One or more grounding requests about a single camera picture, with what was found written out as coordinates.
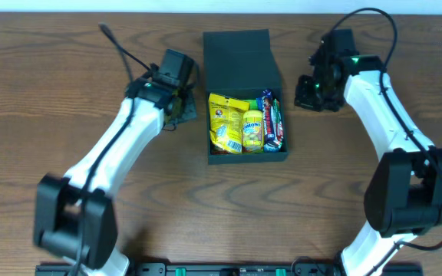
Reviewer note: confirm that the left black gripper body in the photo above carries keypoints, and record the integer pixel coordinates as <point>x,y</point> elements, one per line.
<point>186,111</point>

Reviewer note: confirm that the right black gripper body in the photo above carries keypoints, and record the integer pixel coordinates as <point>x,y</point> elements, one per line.
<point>307,94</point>

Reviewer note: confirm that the red green KitKat bar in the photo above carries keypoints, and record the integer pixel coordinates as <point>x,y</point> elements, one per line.
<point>279,132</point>

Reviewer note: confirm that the purple Dairy Milk bar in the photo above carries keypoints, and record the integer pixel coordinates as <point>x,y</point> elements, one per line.
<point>266,105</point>

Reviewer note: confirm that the yellow Hacks candy bag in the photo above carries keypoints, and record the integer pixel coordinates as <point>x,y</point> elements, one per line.
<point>225,122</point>

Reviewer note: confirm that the dark green box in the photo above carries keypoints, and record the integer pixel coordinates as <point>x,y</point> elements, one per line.
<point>240,64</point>

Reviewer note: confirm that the blue Oreo cookie pack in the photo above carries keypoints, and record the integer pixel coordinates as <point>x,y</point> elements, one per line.
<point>271,147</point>

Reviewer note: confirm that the yellow Mentos bottle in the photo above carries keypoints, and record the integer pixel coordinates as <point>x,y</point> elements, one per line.
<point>252,131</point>

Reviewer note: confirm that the Haribo gummy candy bag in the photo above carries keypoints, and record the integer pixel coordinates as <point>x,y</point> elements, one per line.
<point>253,104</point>

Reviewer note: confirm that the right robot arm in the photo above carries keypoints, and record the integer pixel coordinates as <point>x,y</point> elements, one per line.
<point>404,197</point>

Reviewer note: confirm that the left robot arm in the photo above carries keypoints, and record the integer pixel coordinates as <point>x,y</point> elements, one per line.
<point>74,214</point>

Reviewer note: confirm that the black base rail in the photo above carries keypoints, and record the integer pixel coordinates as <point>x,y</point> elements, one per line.
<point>301,268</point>

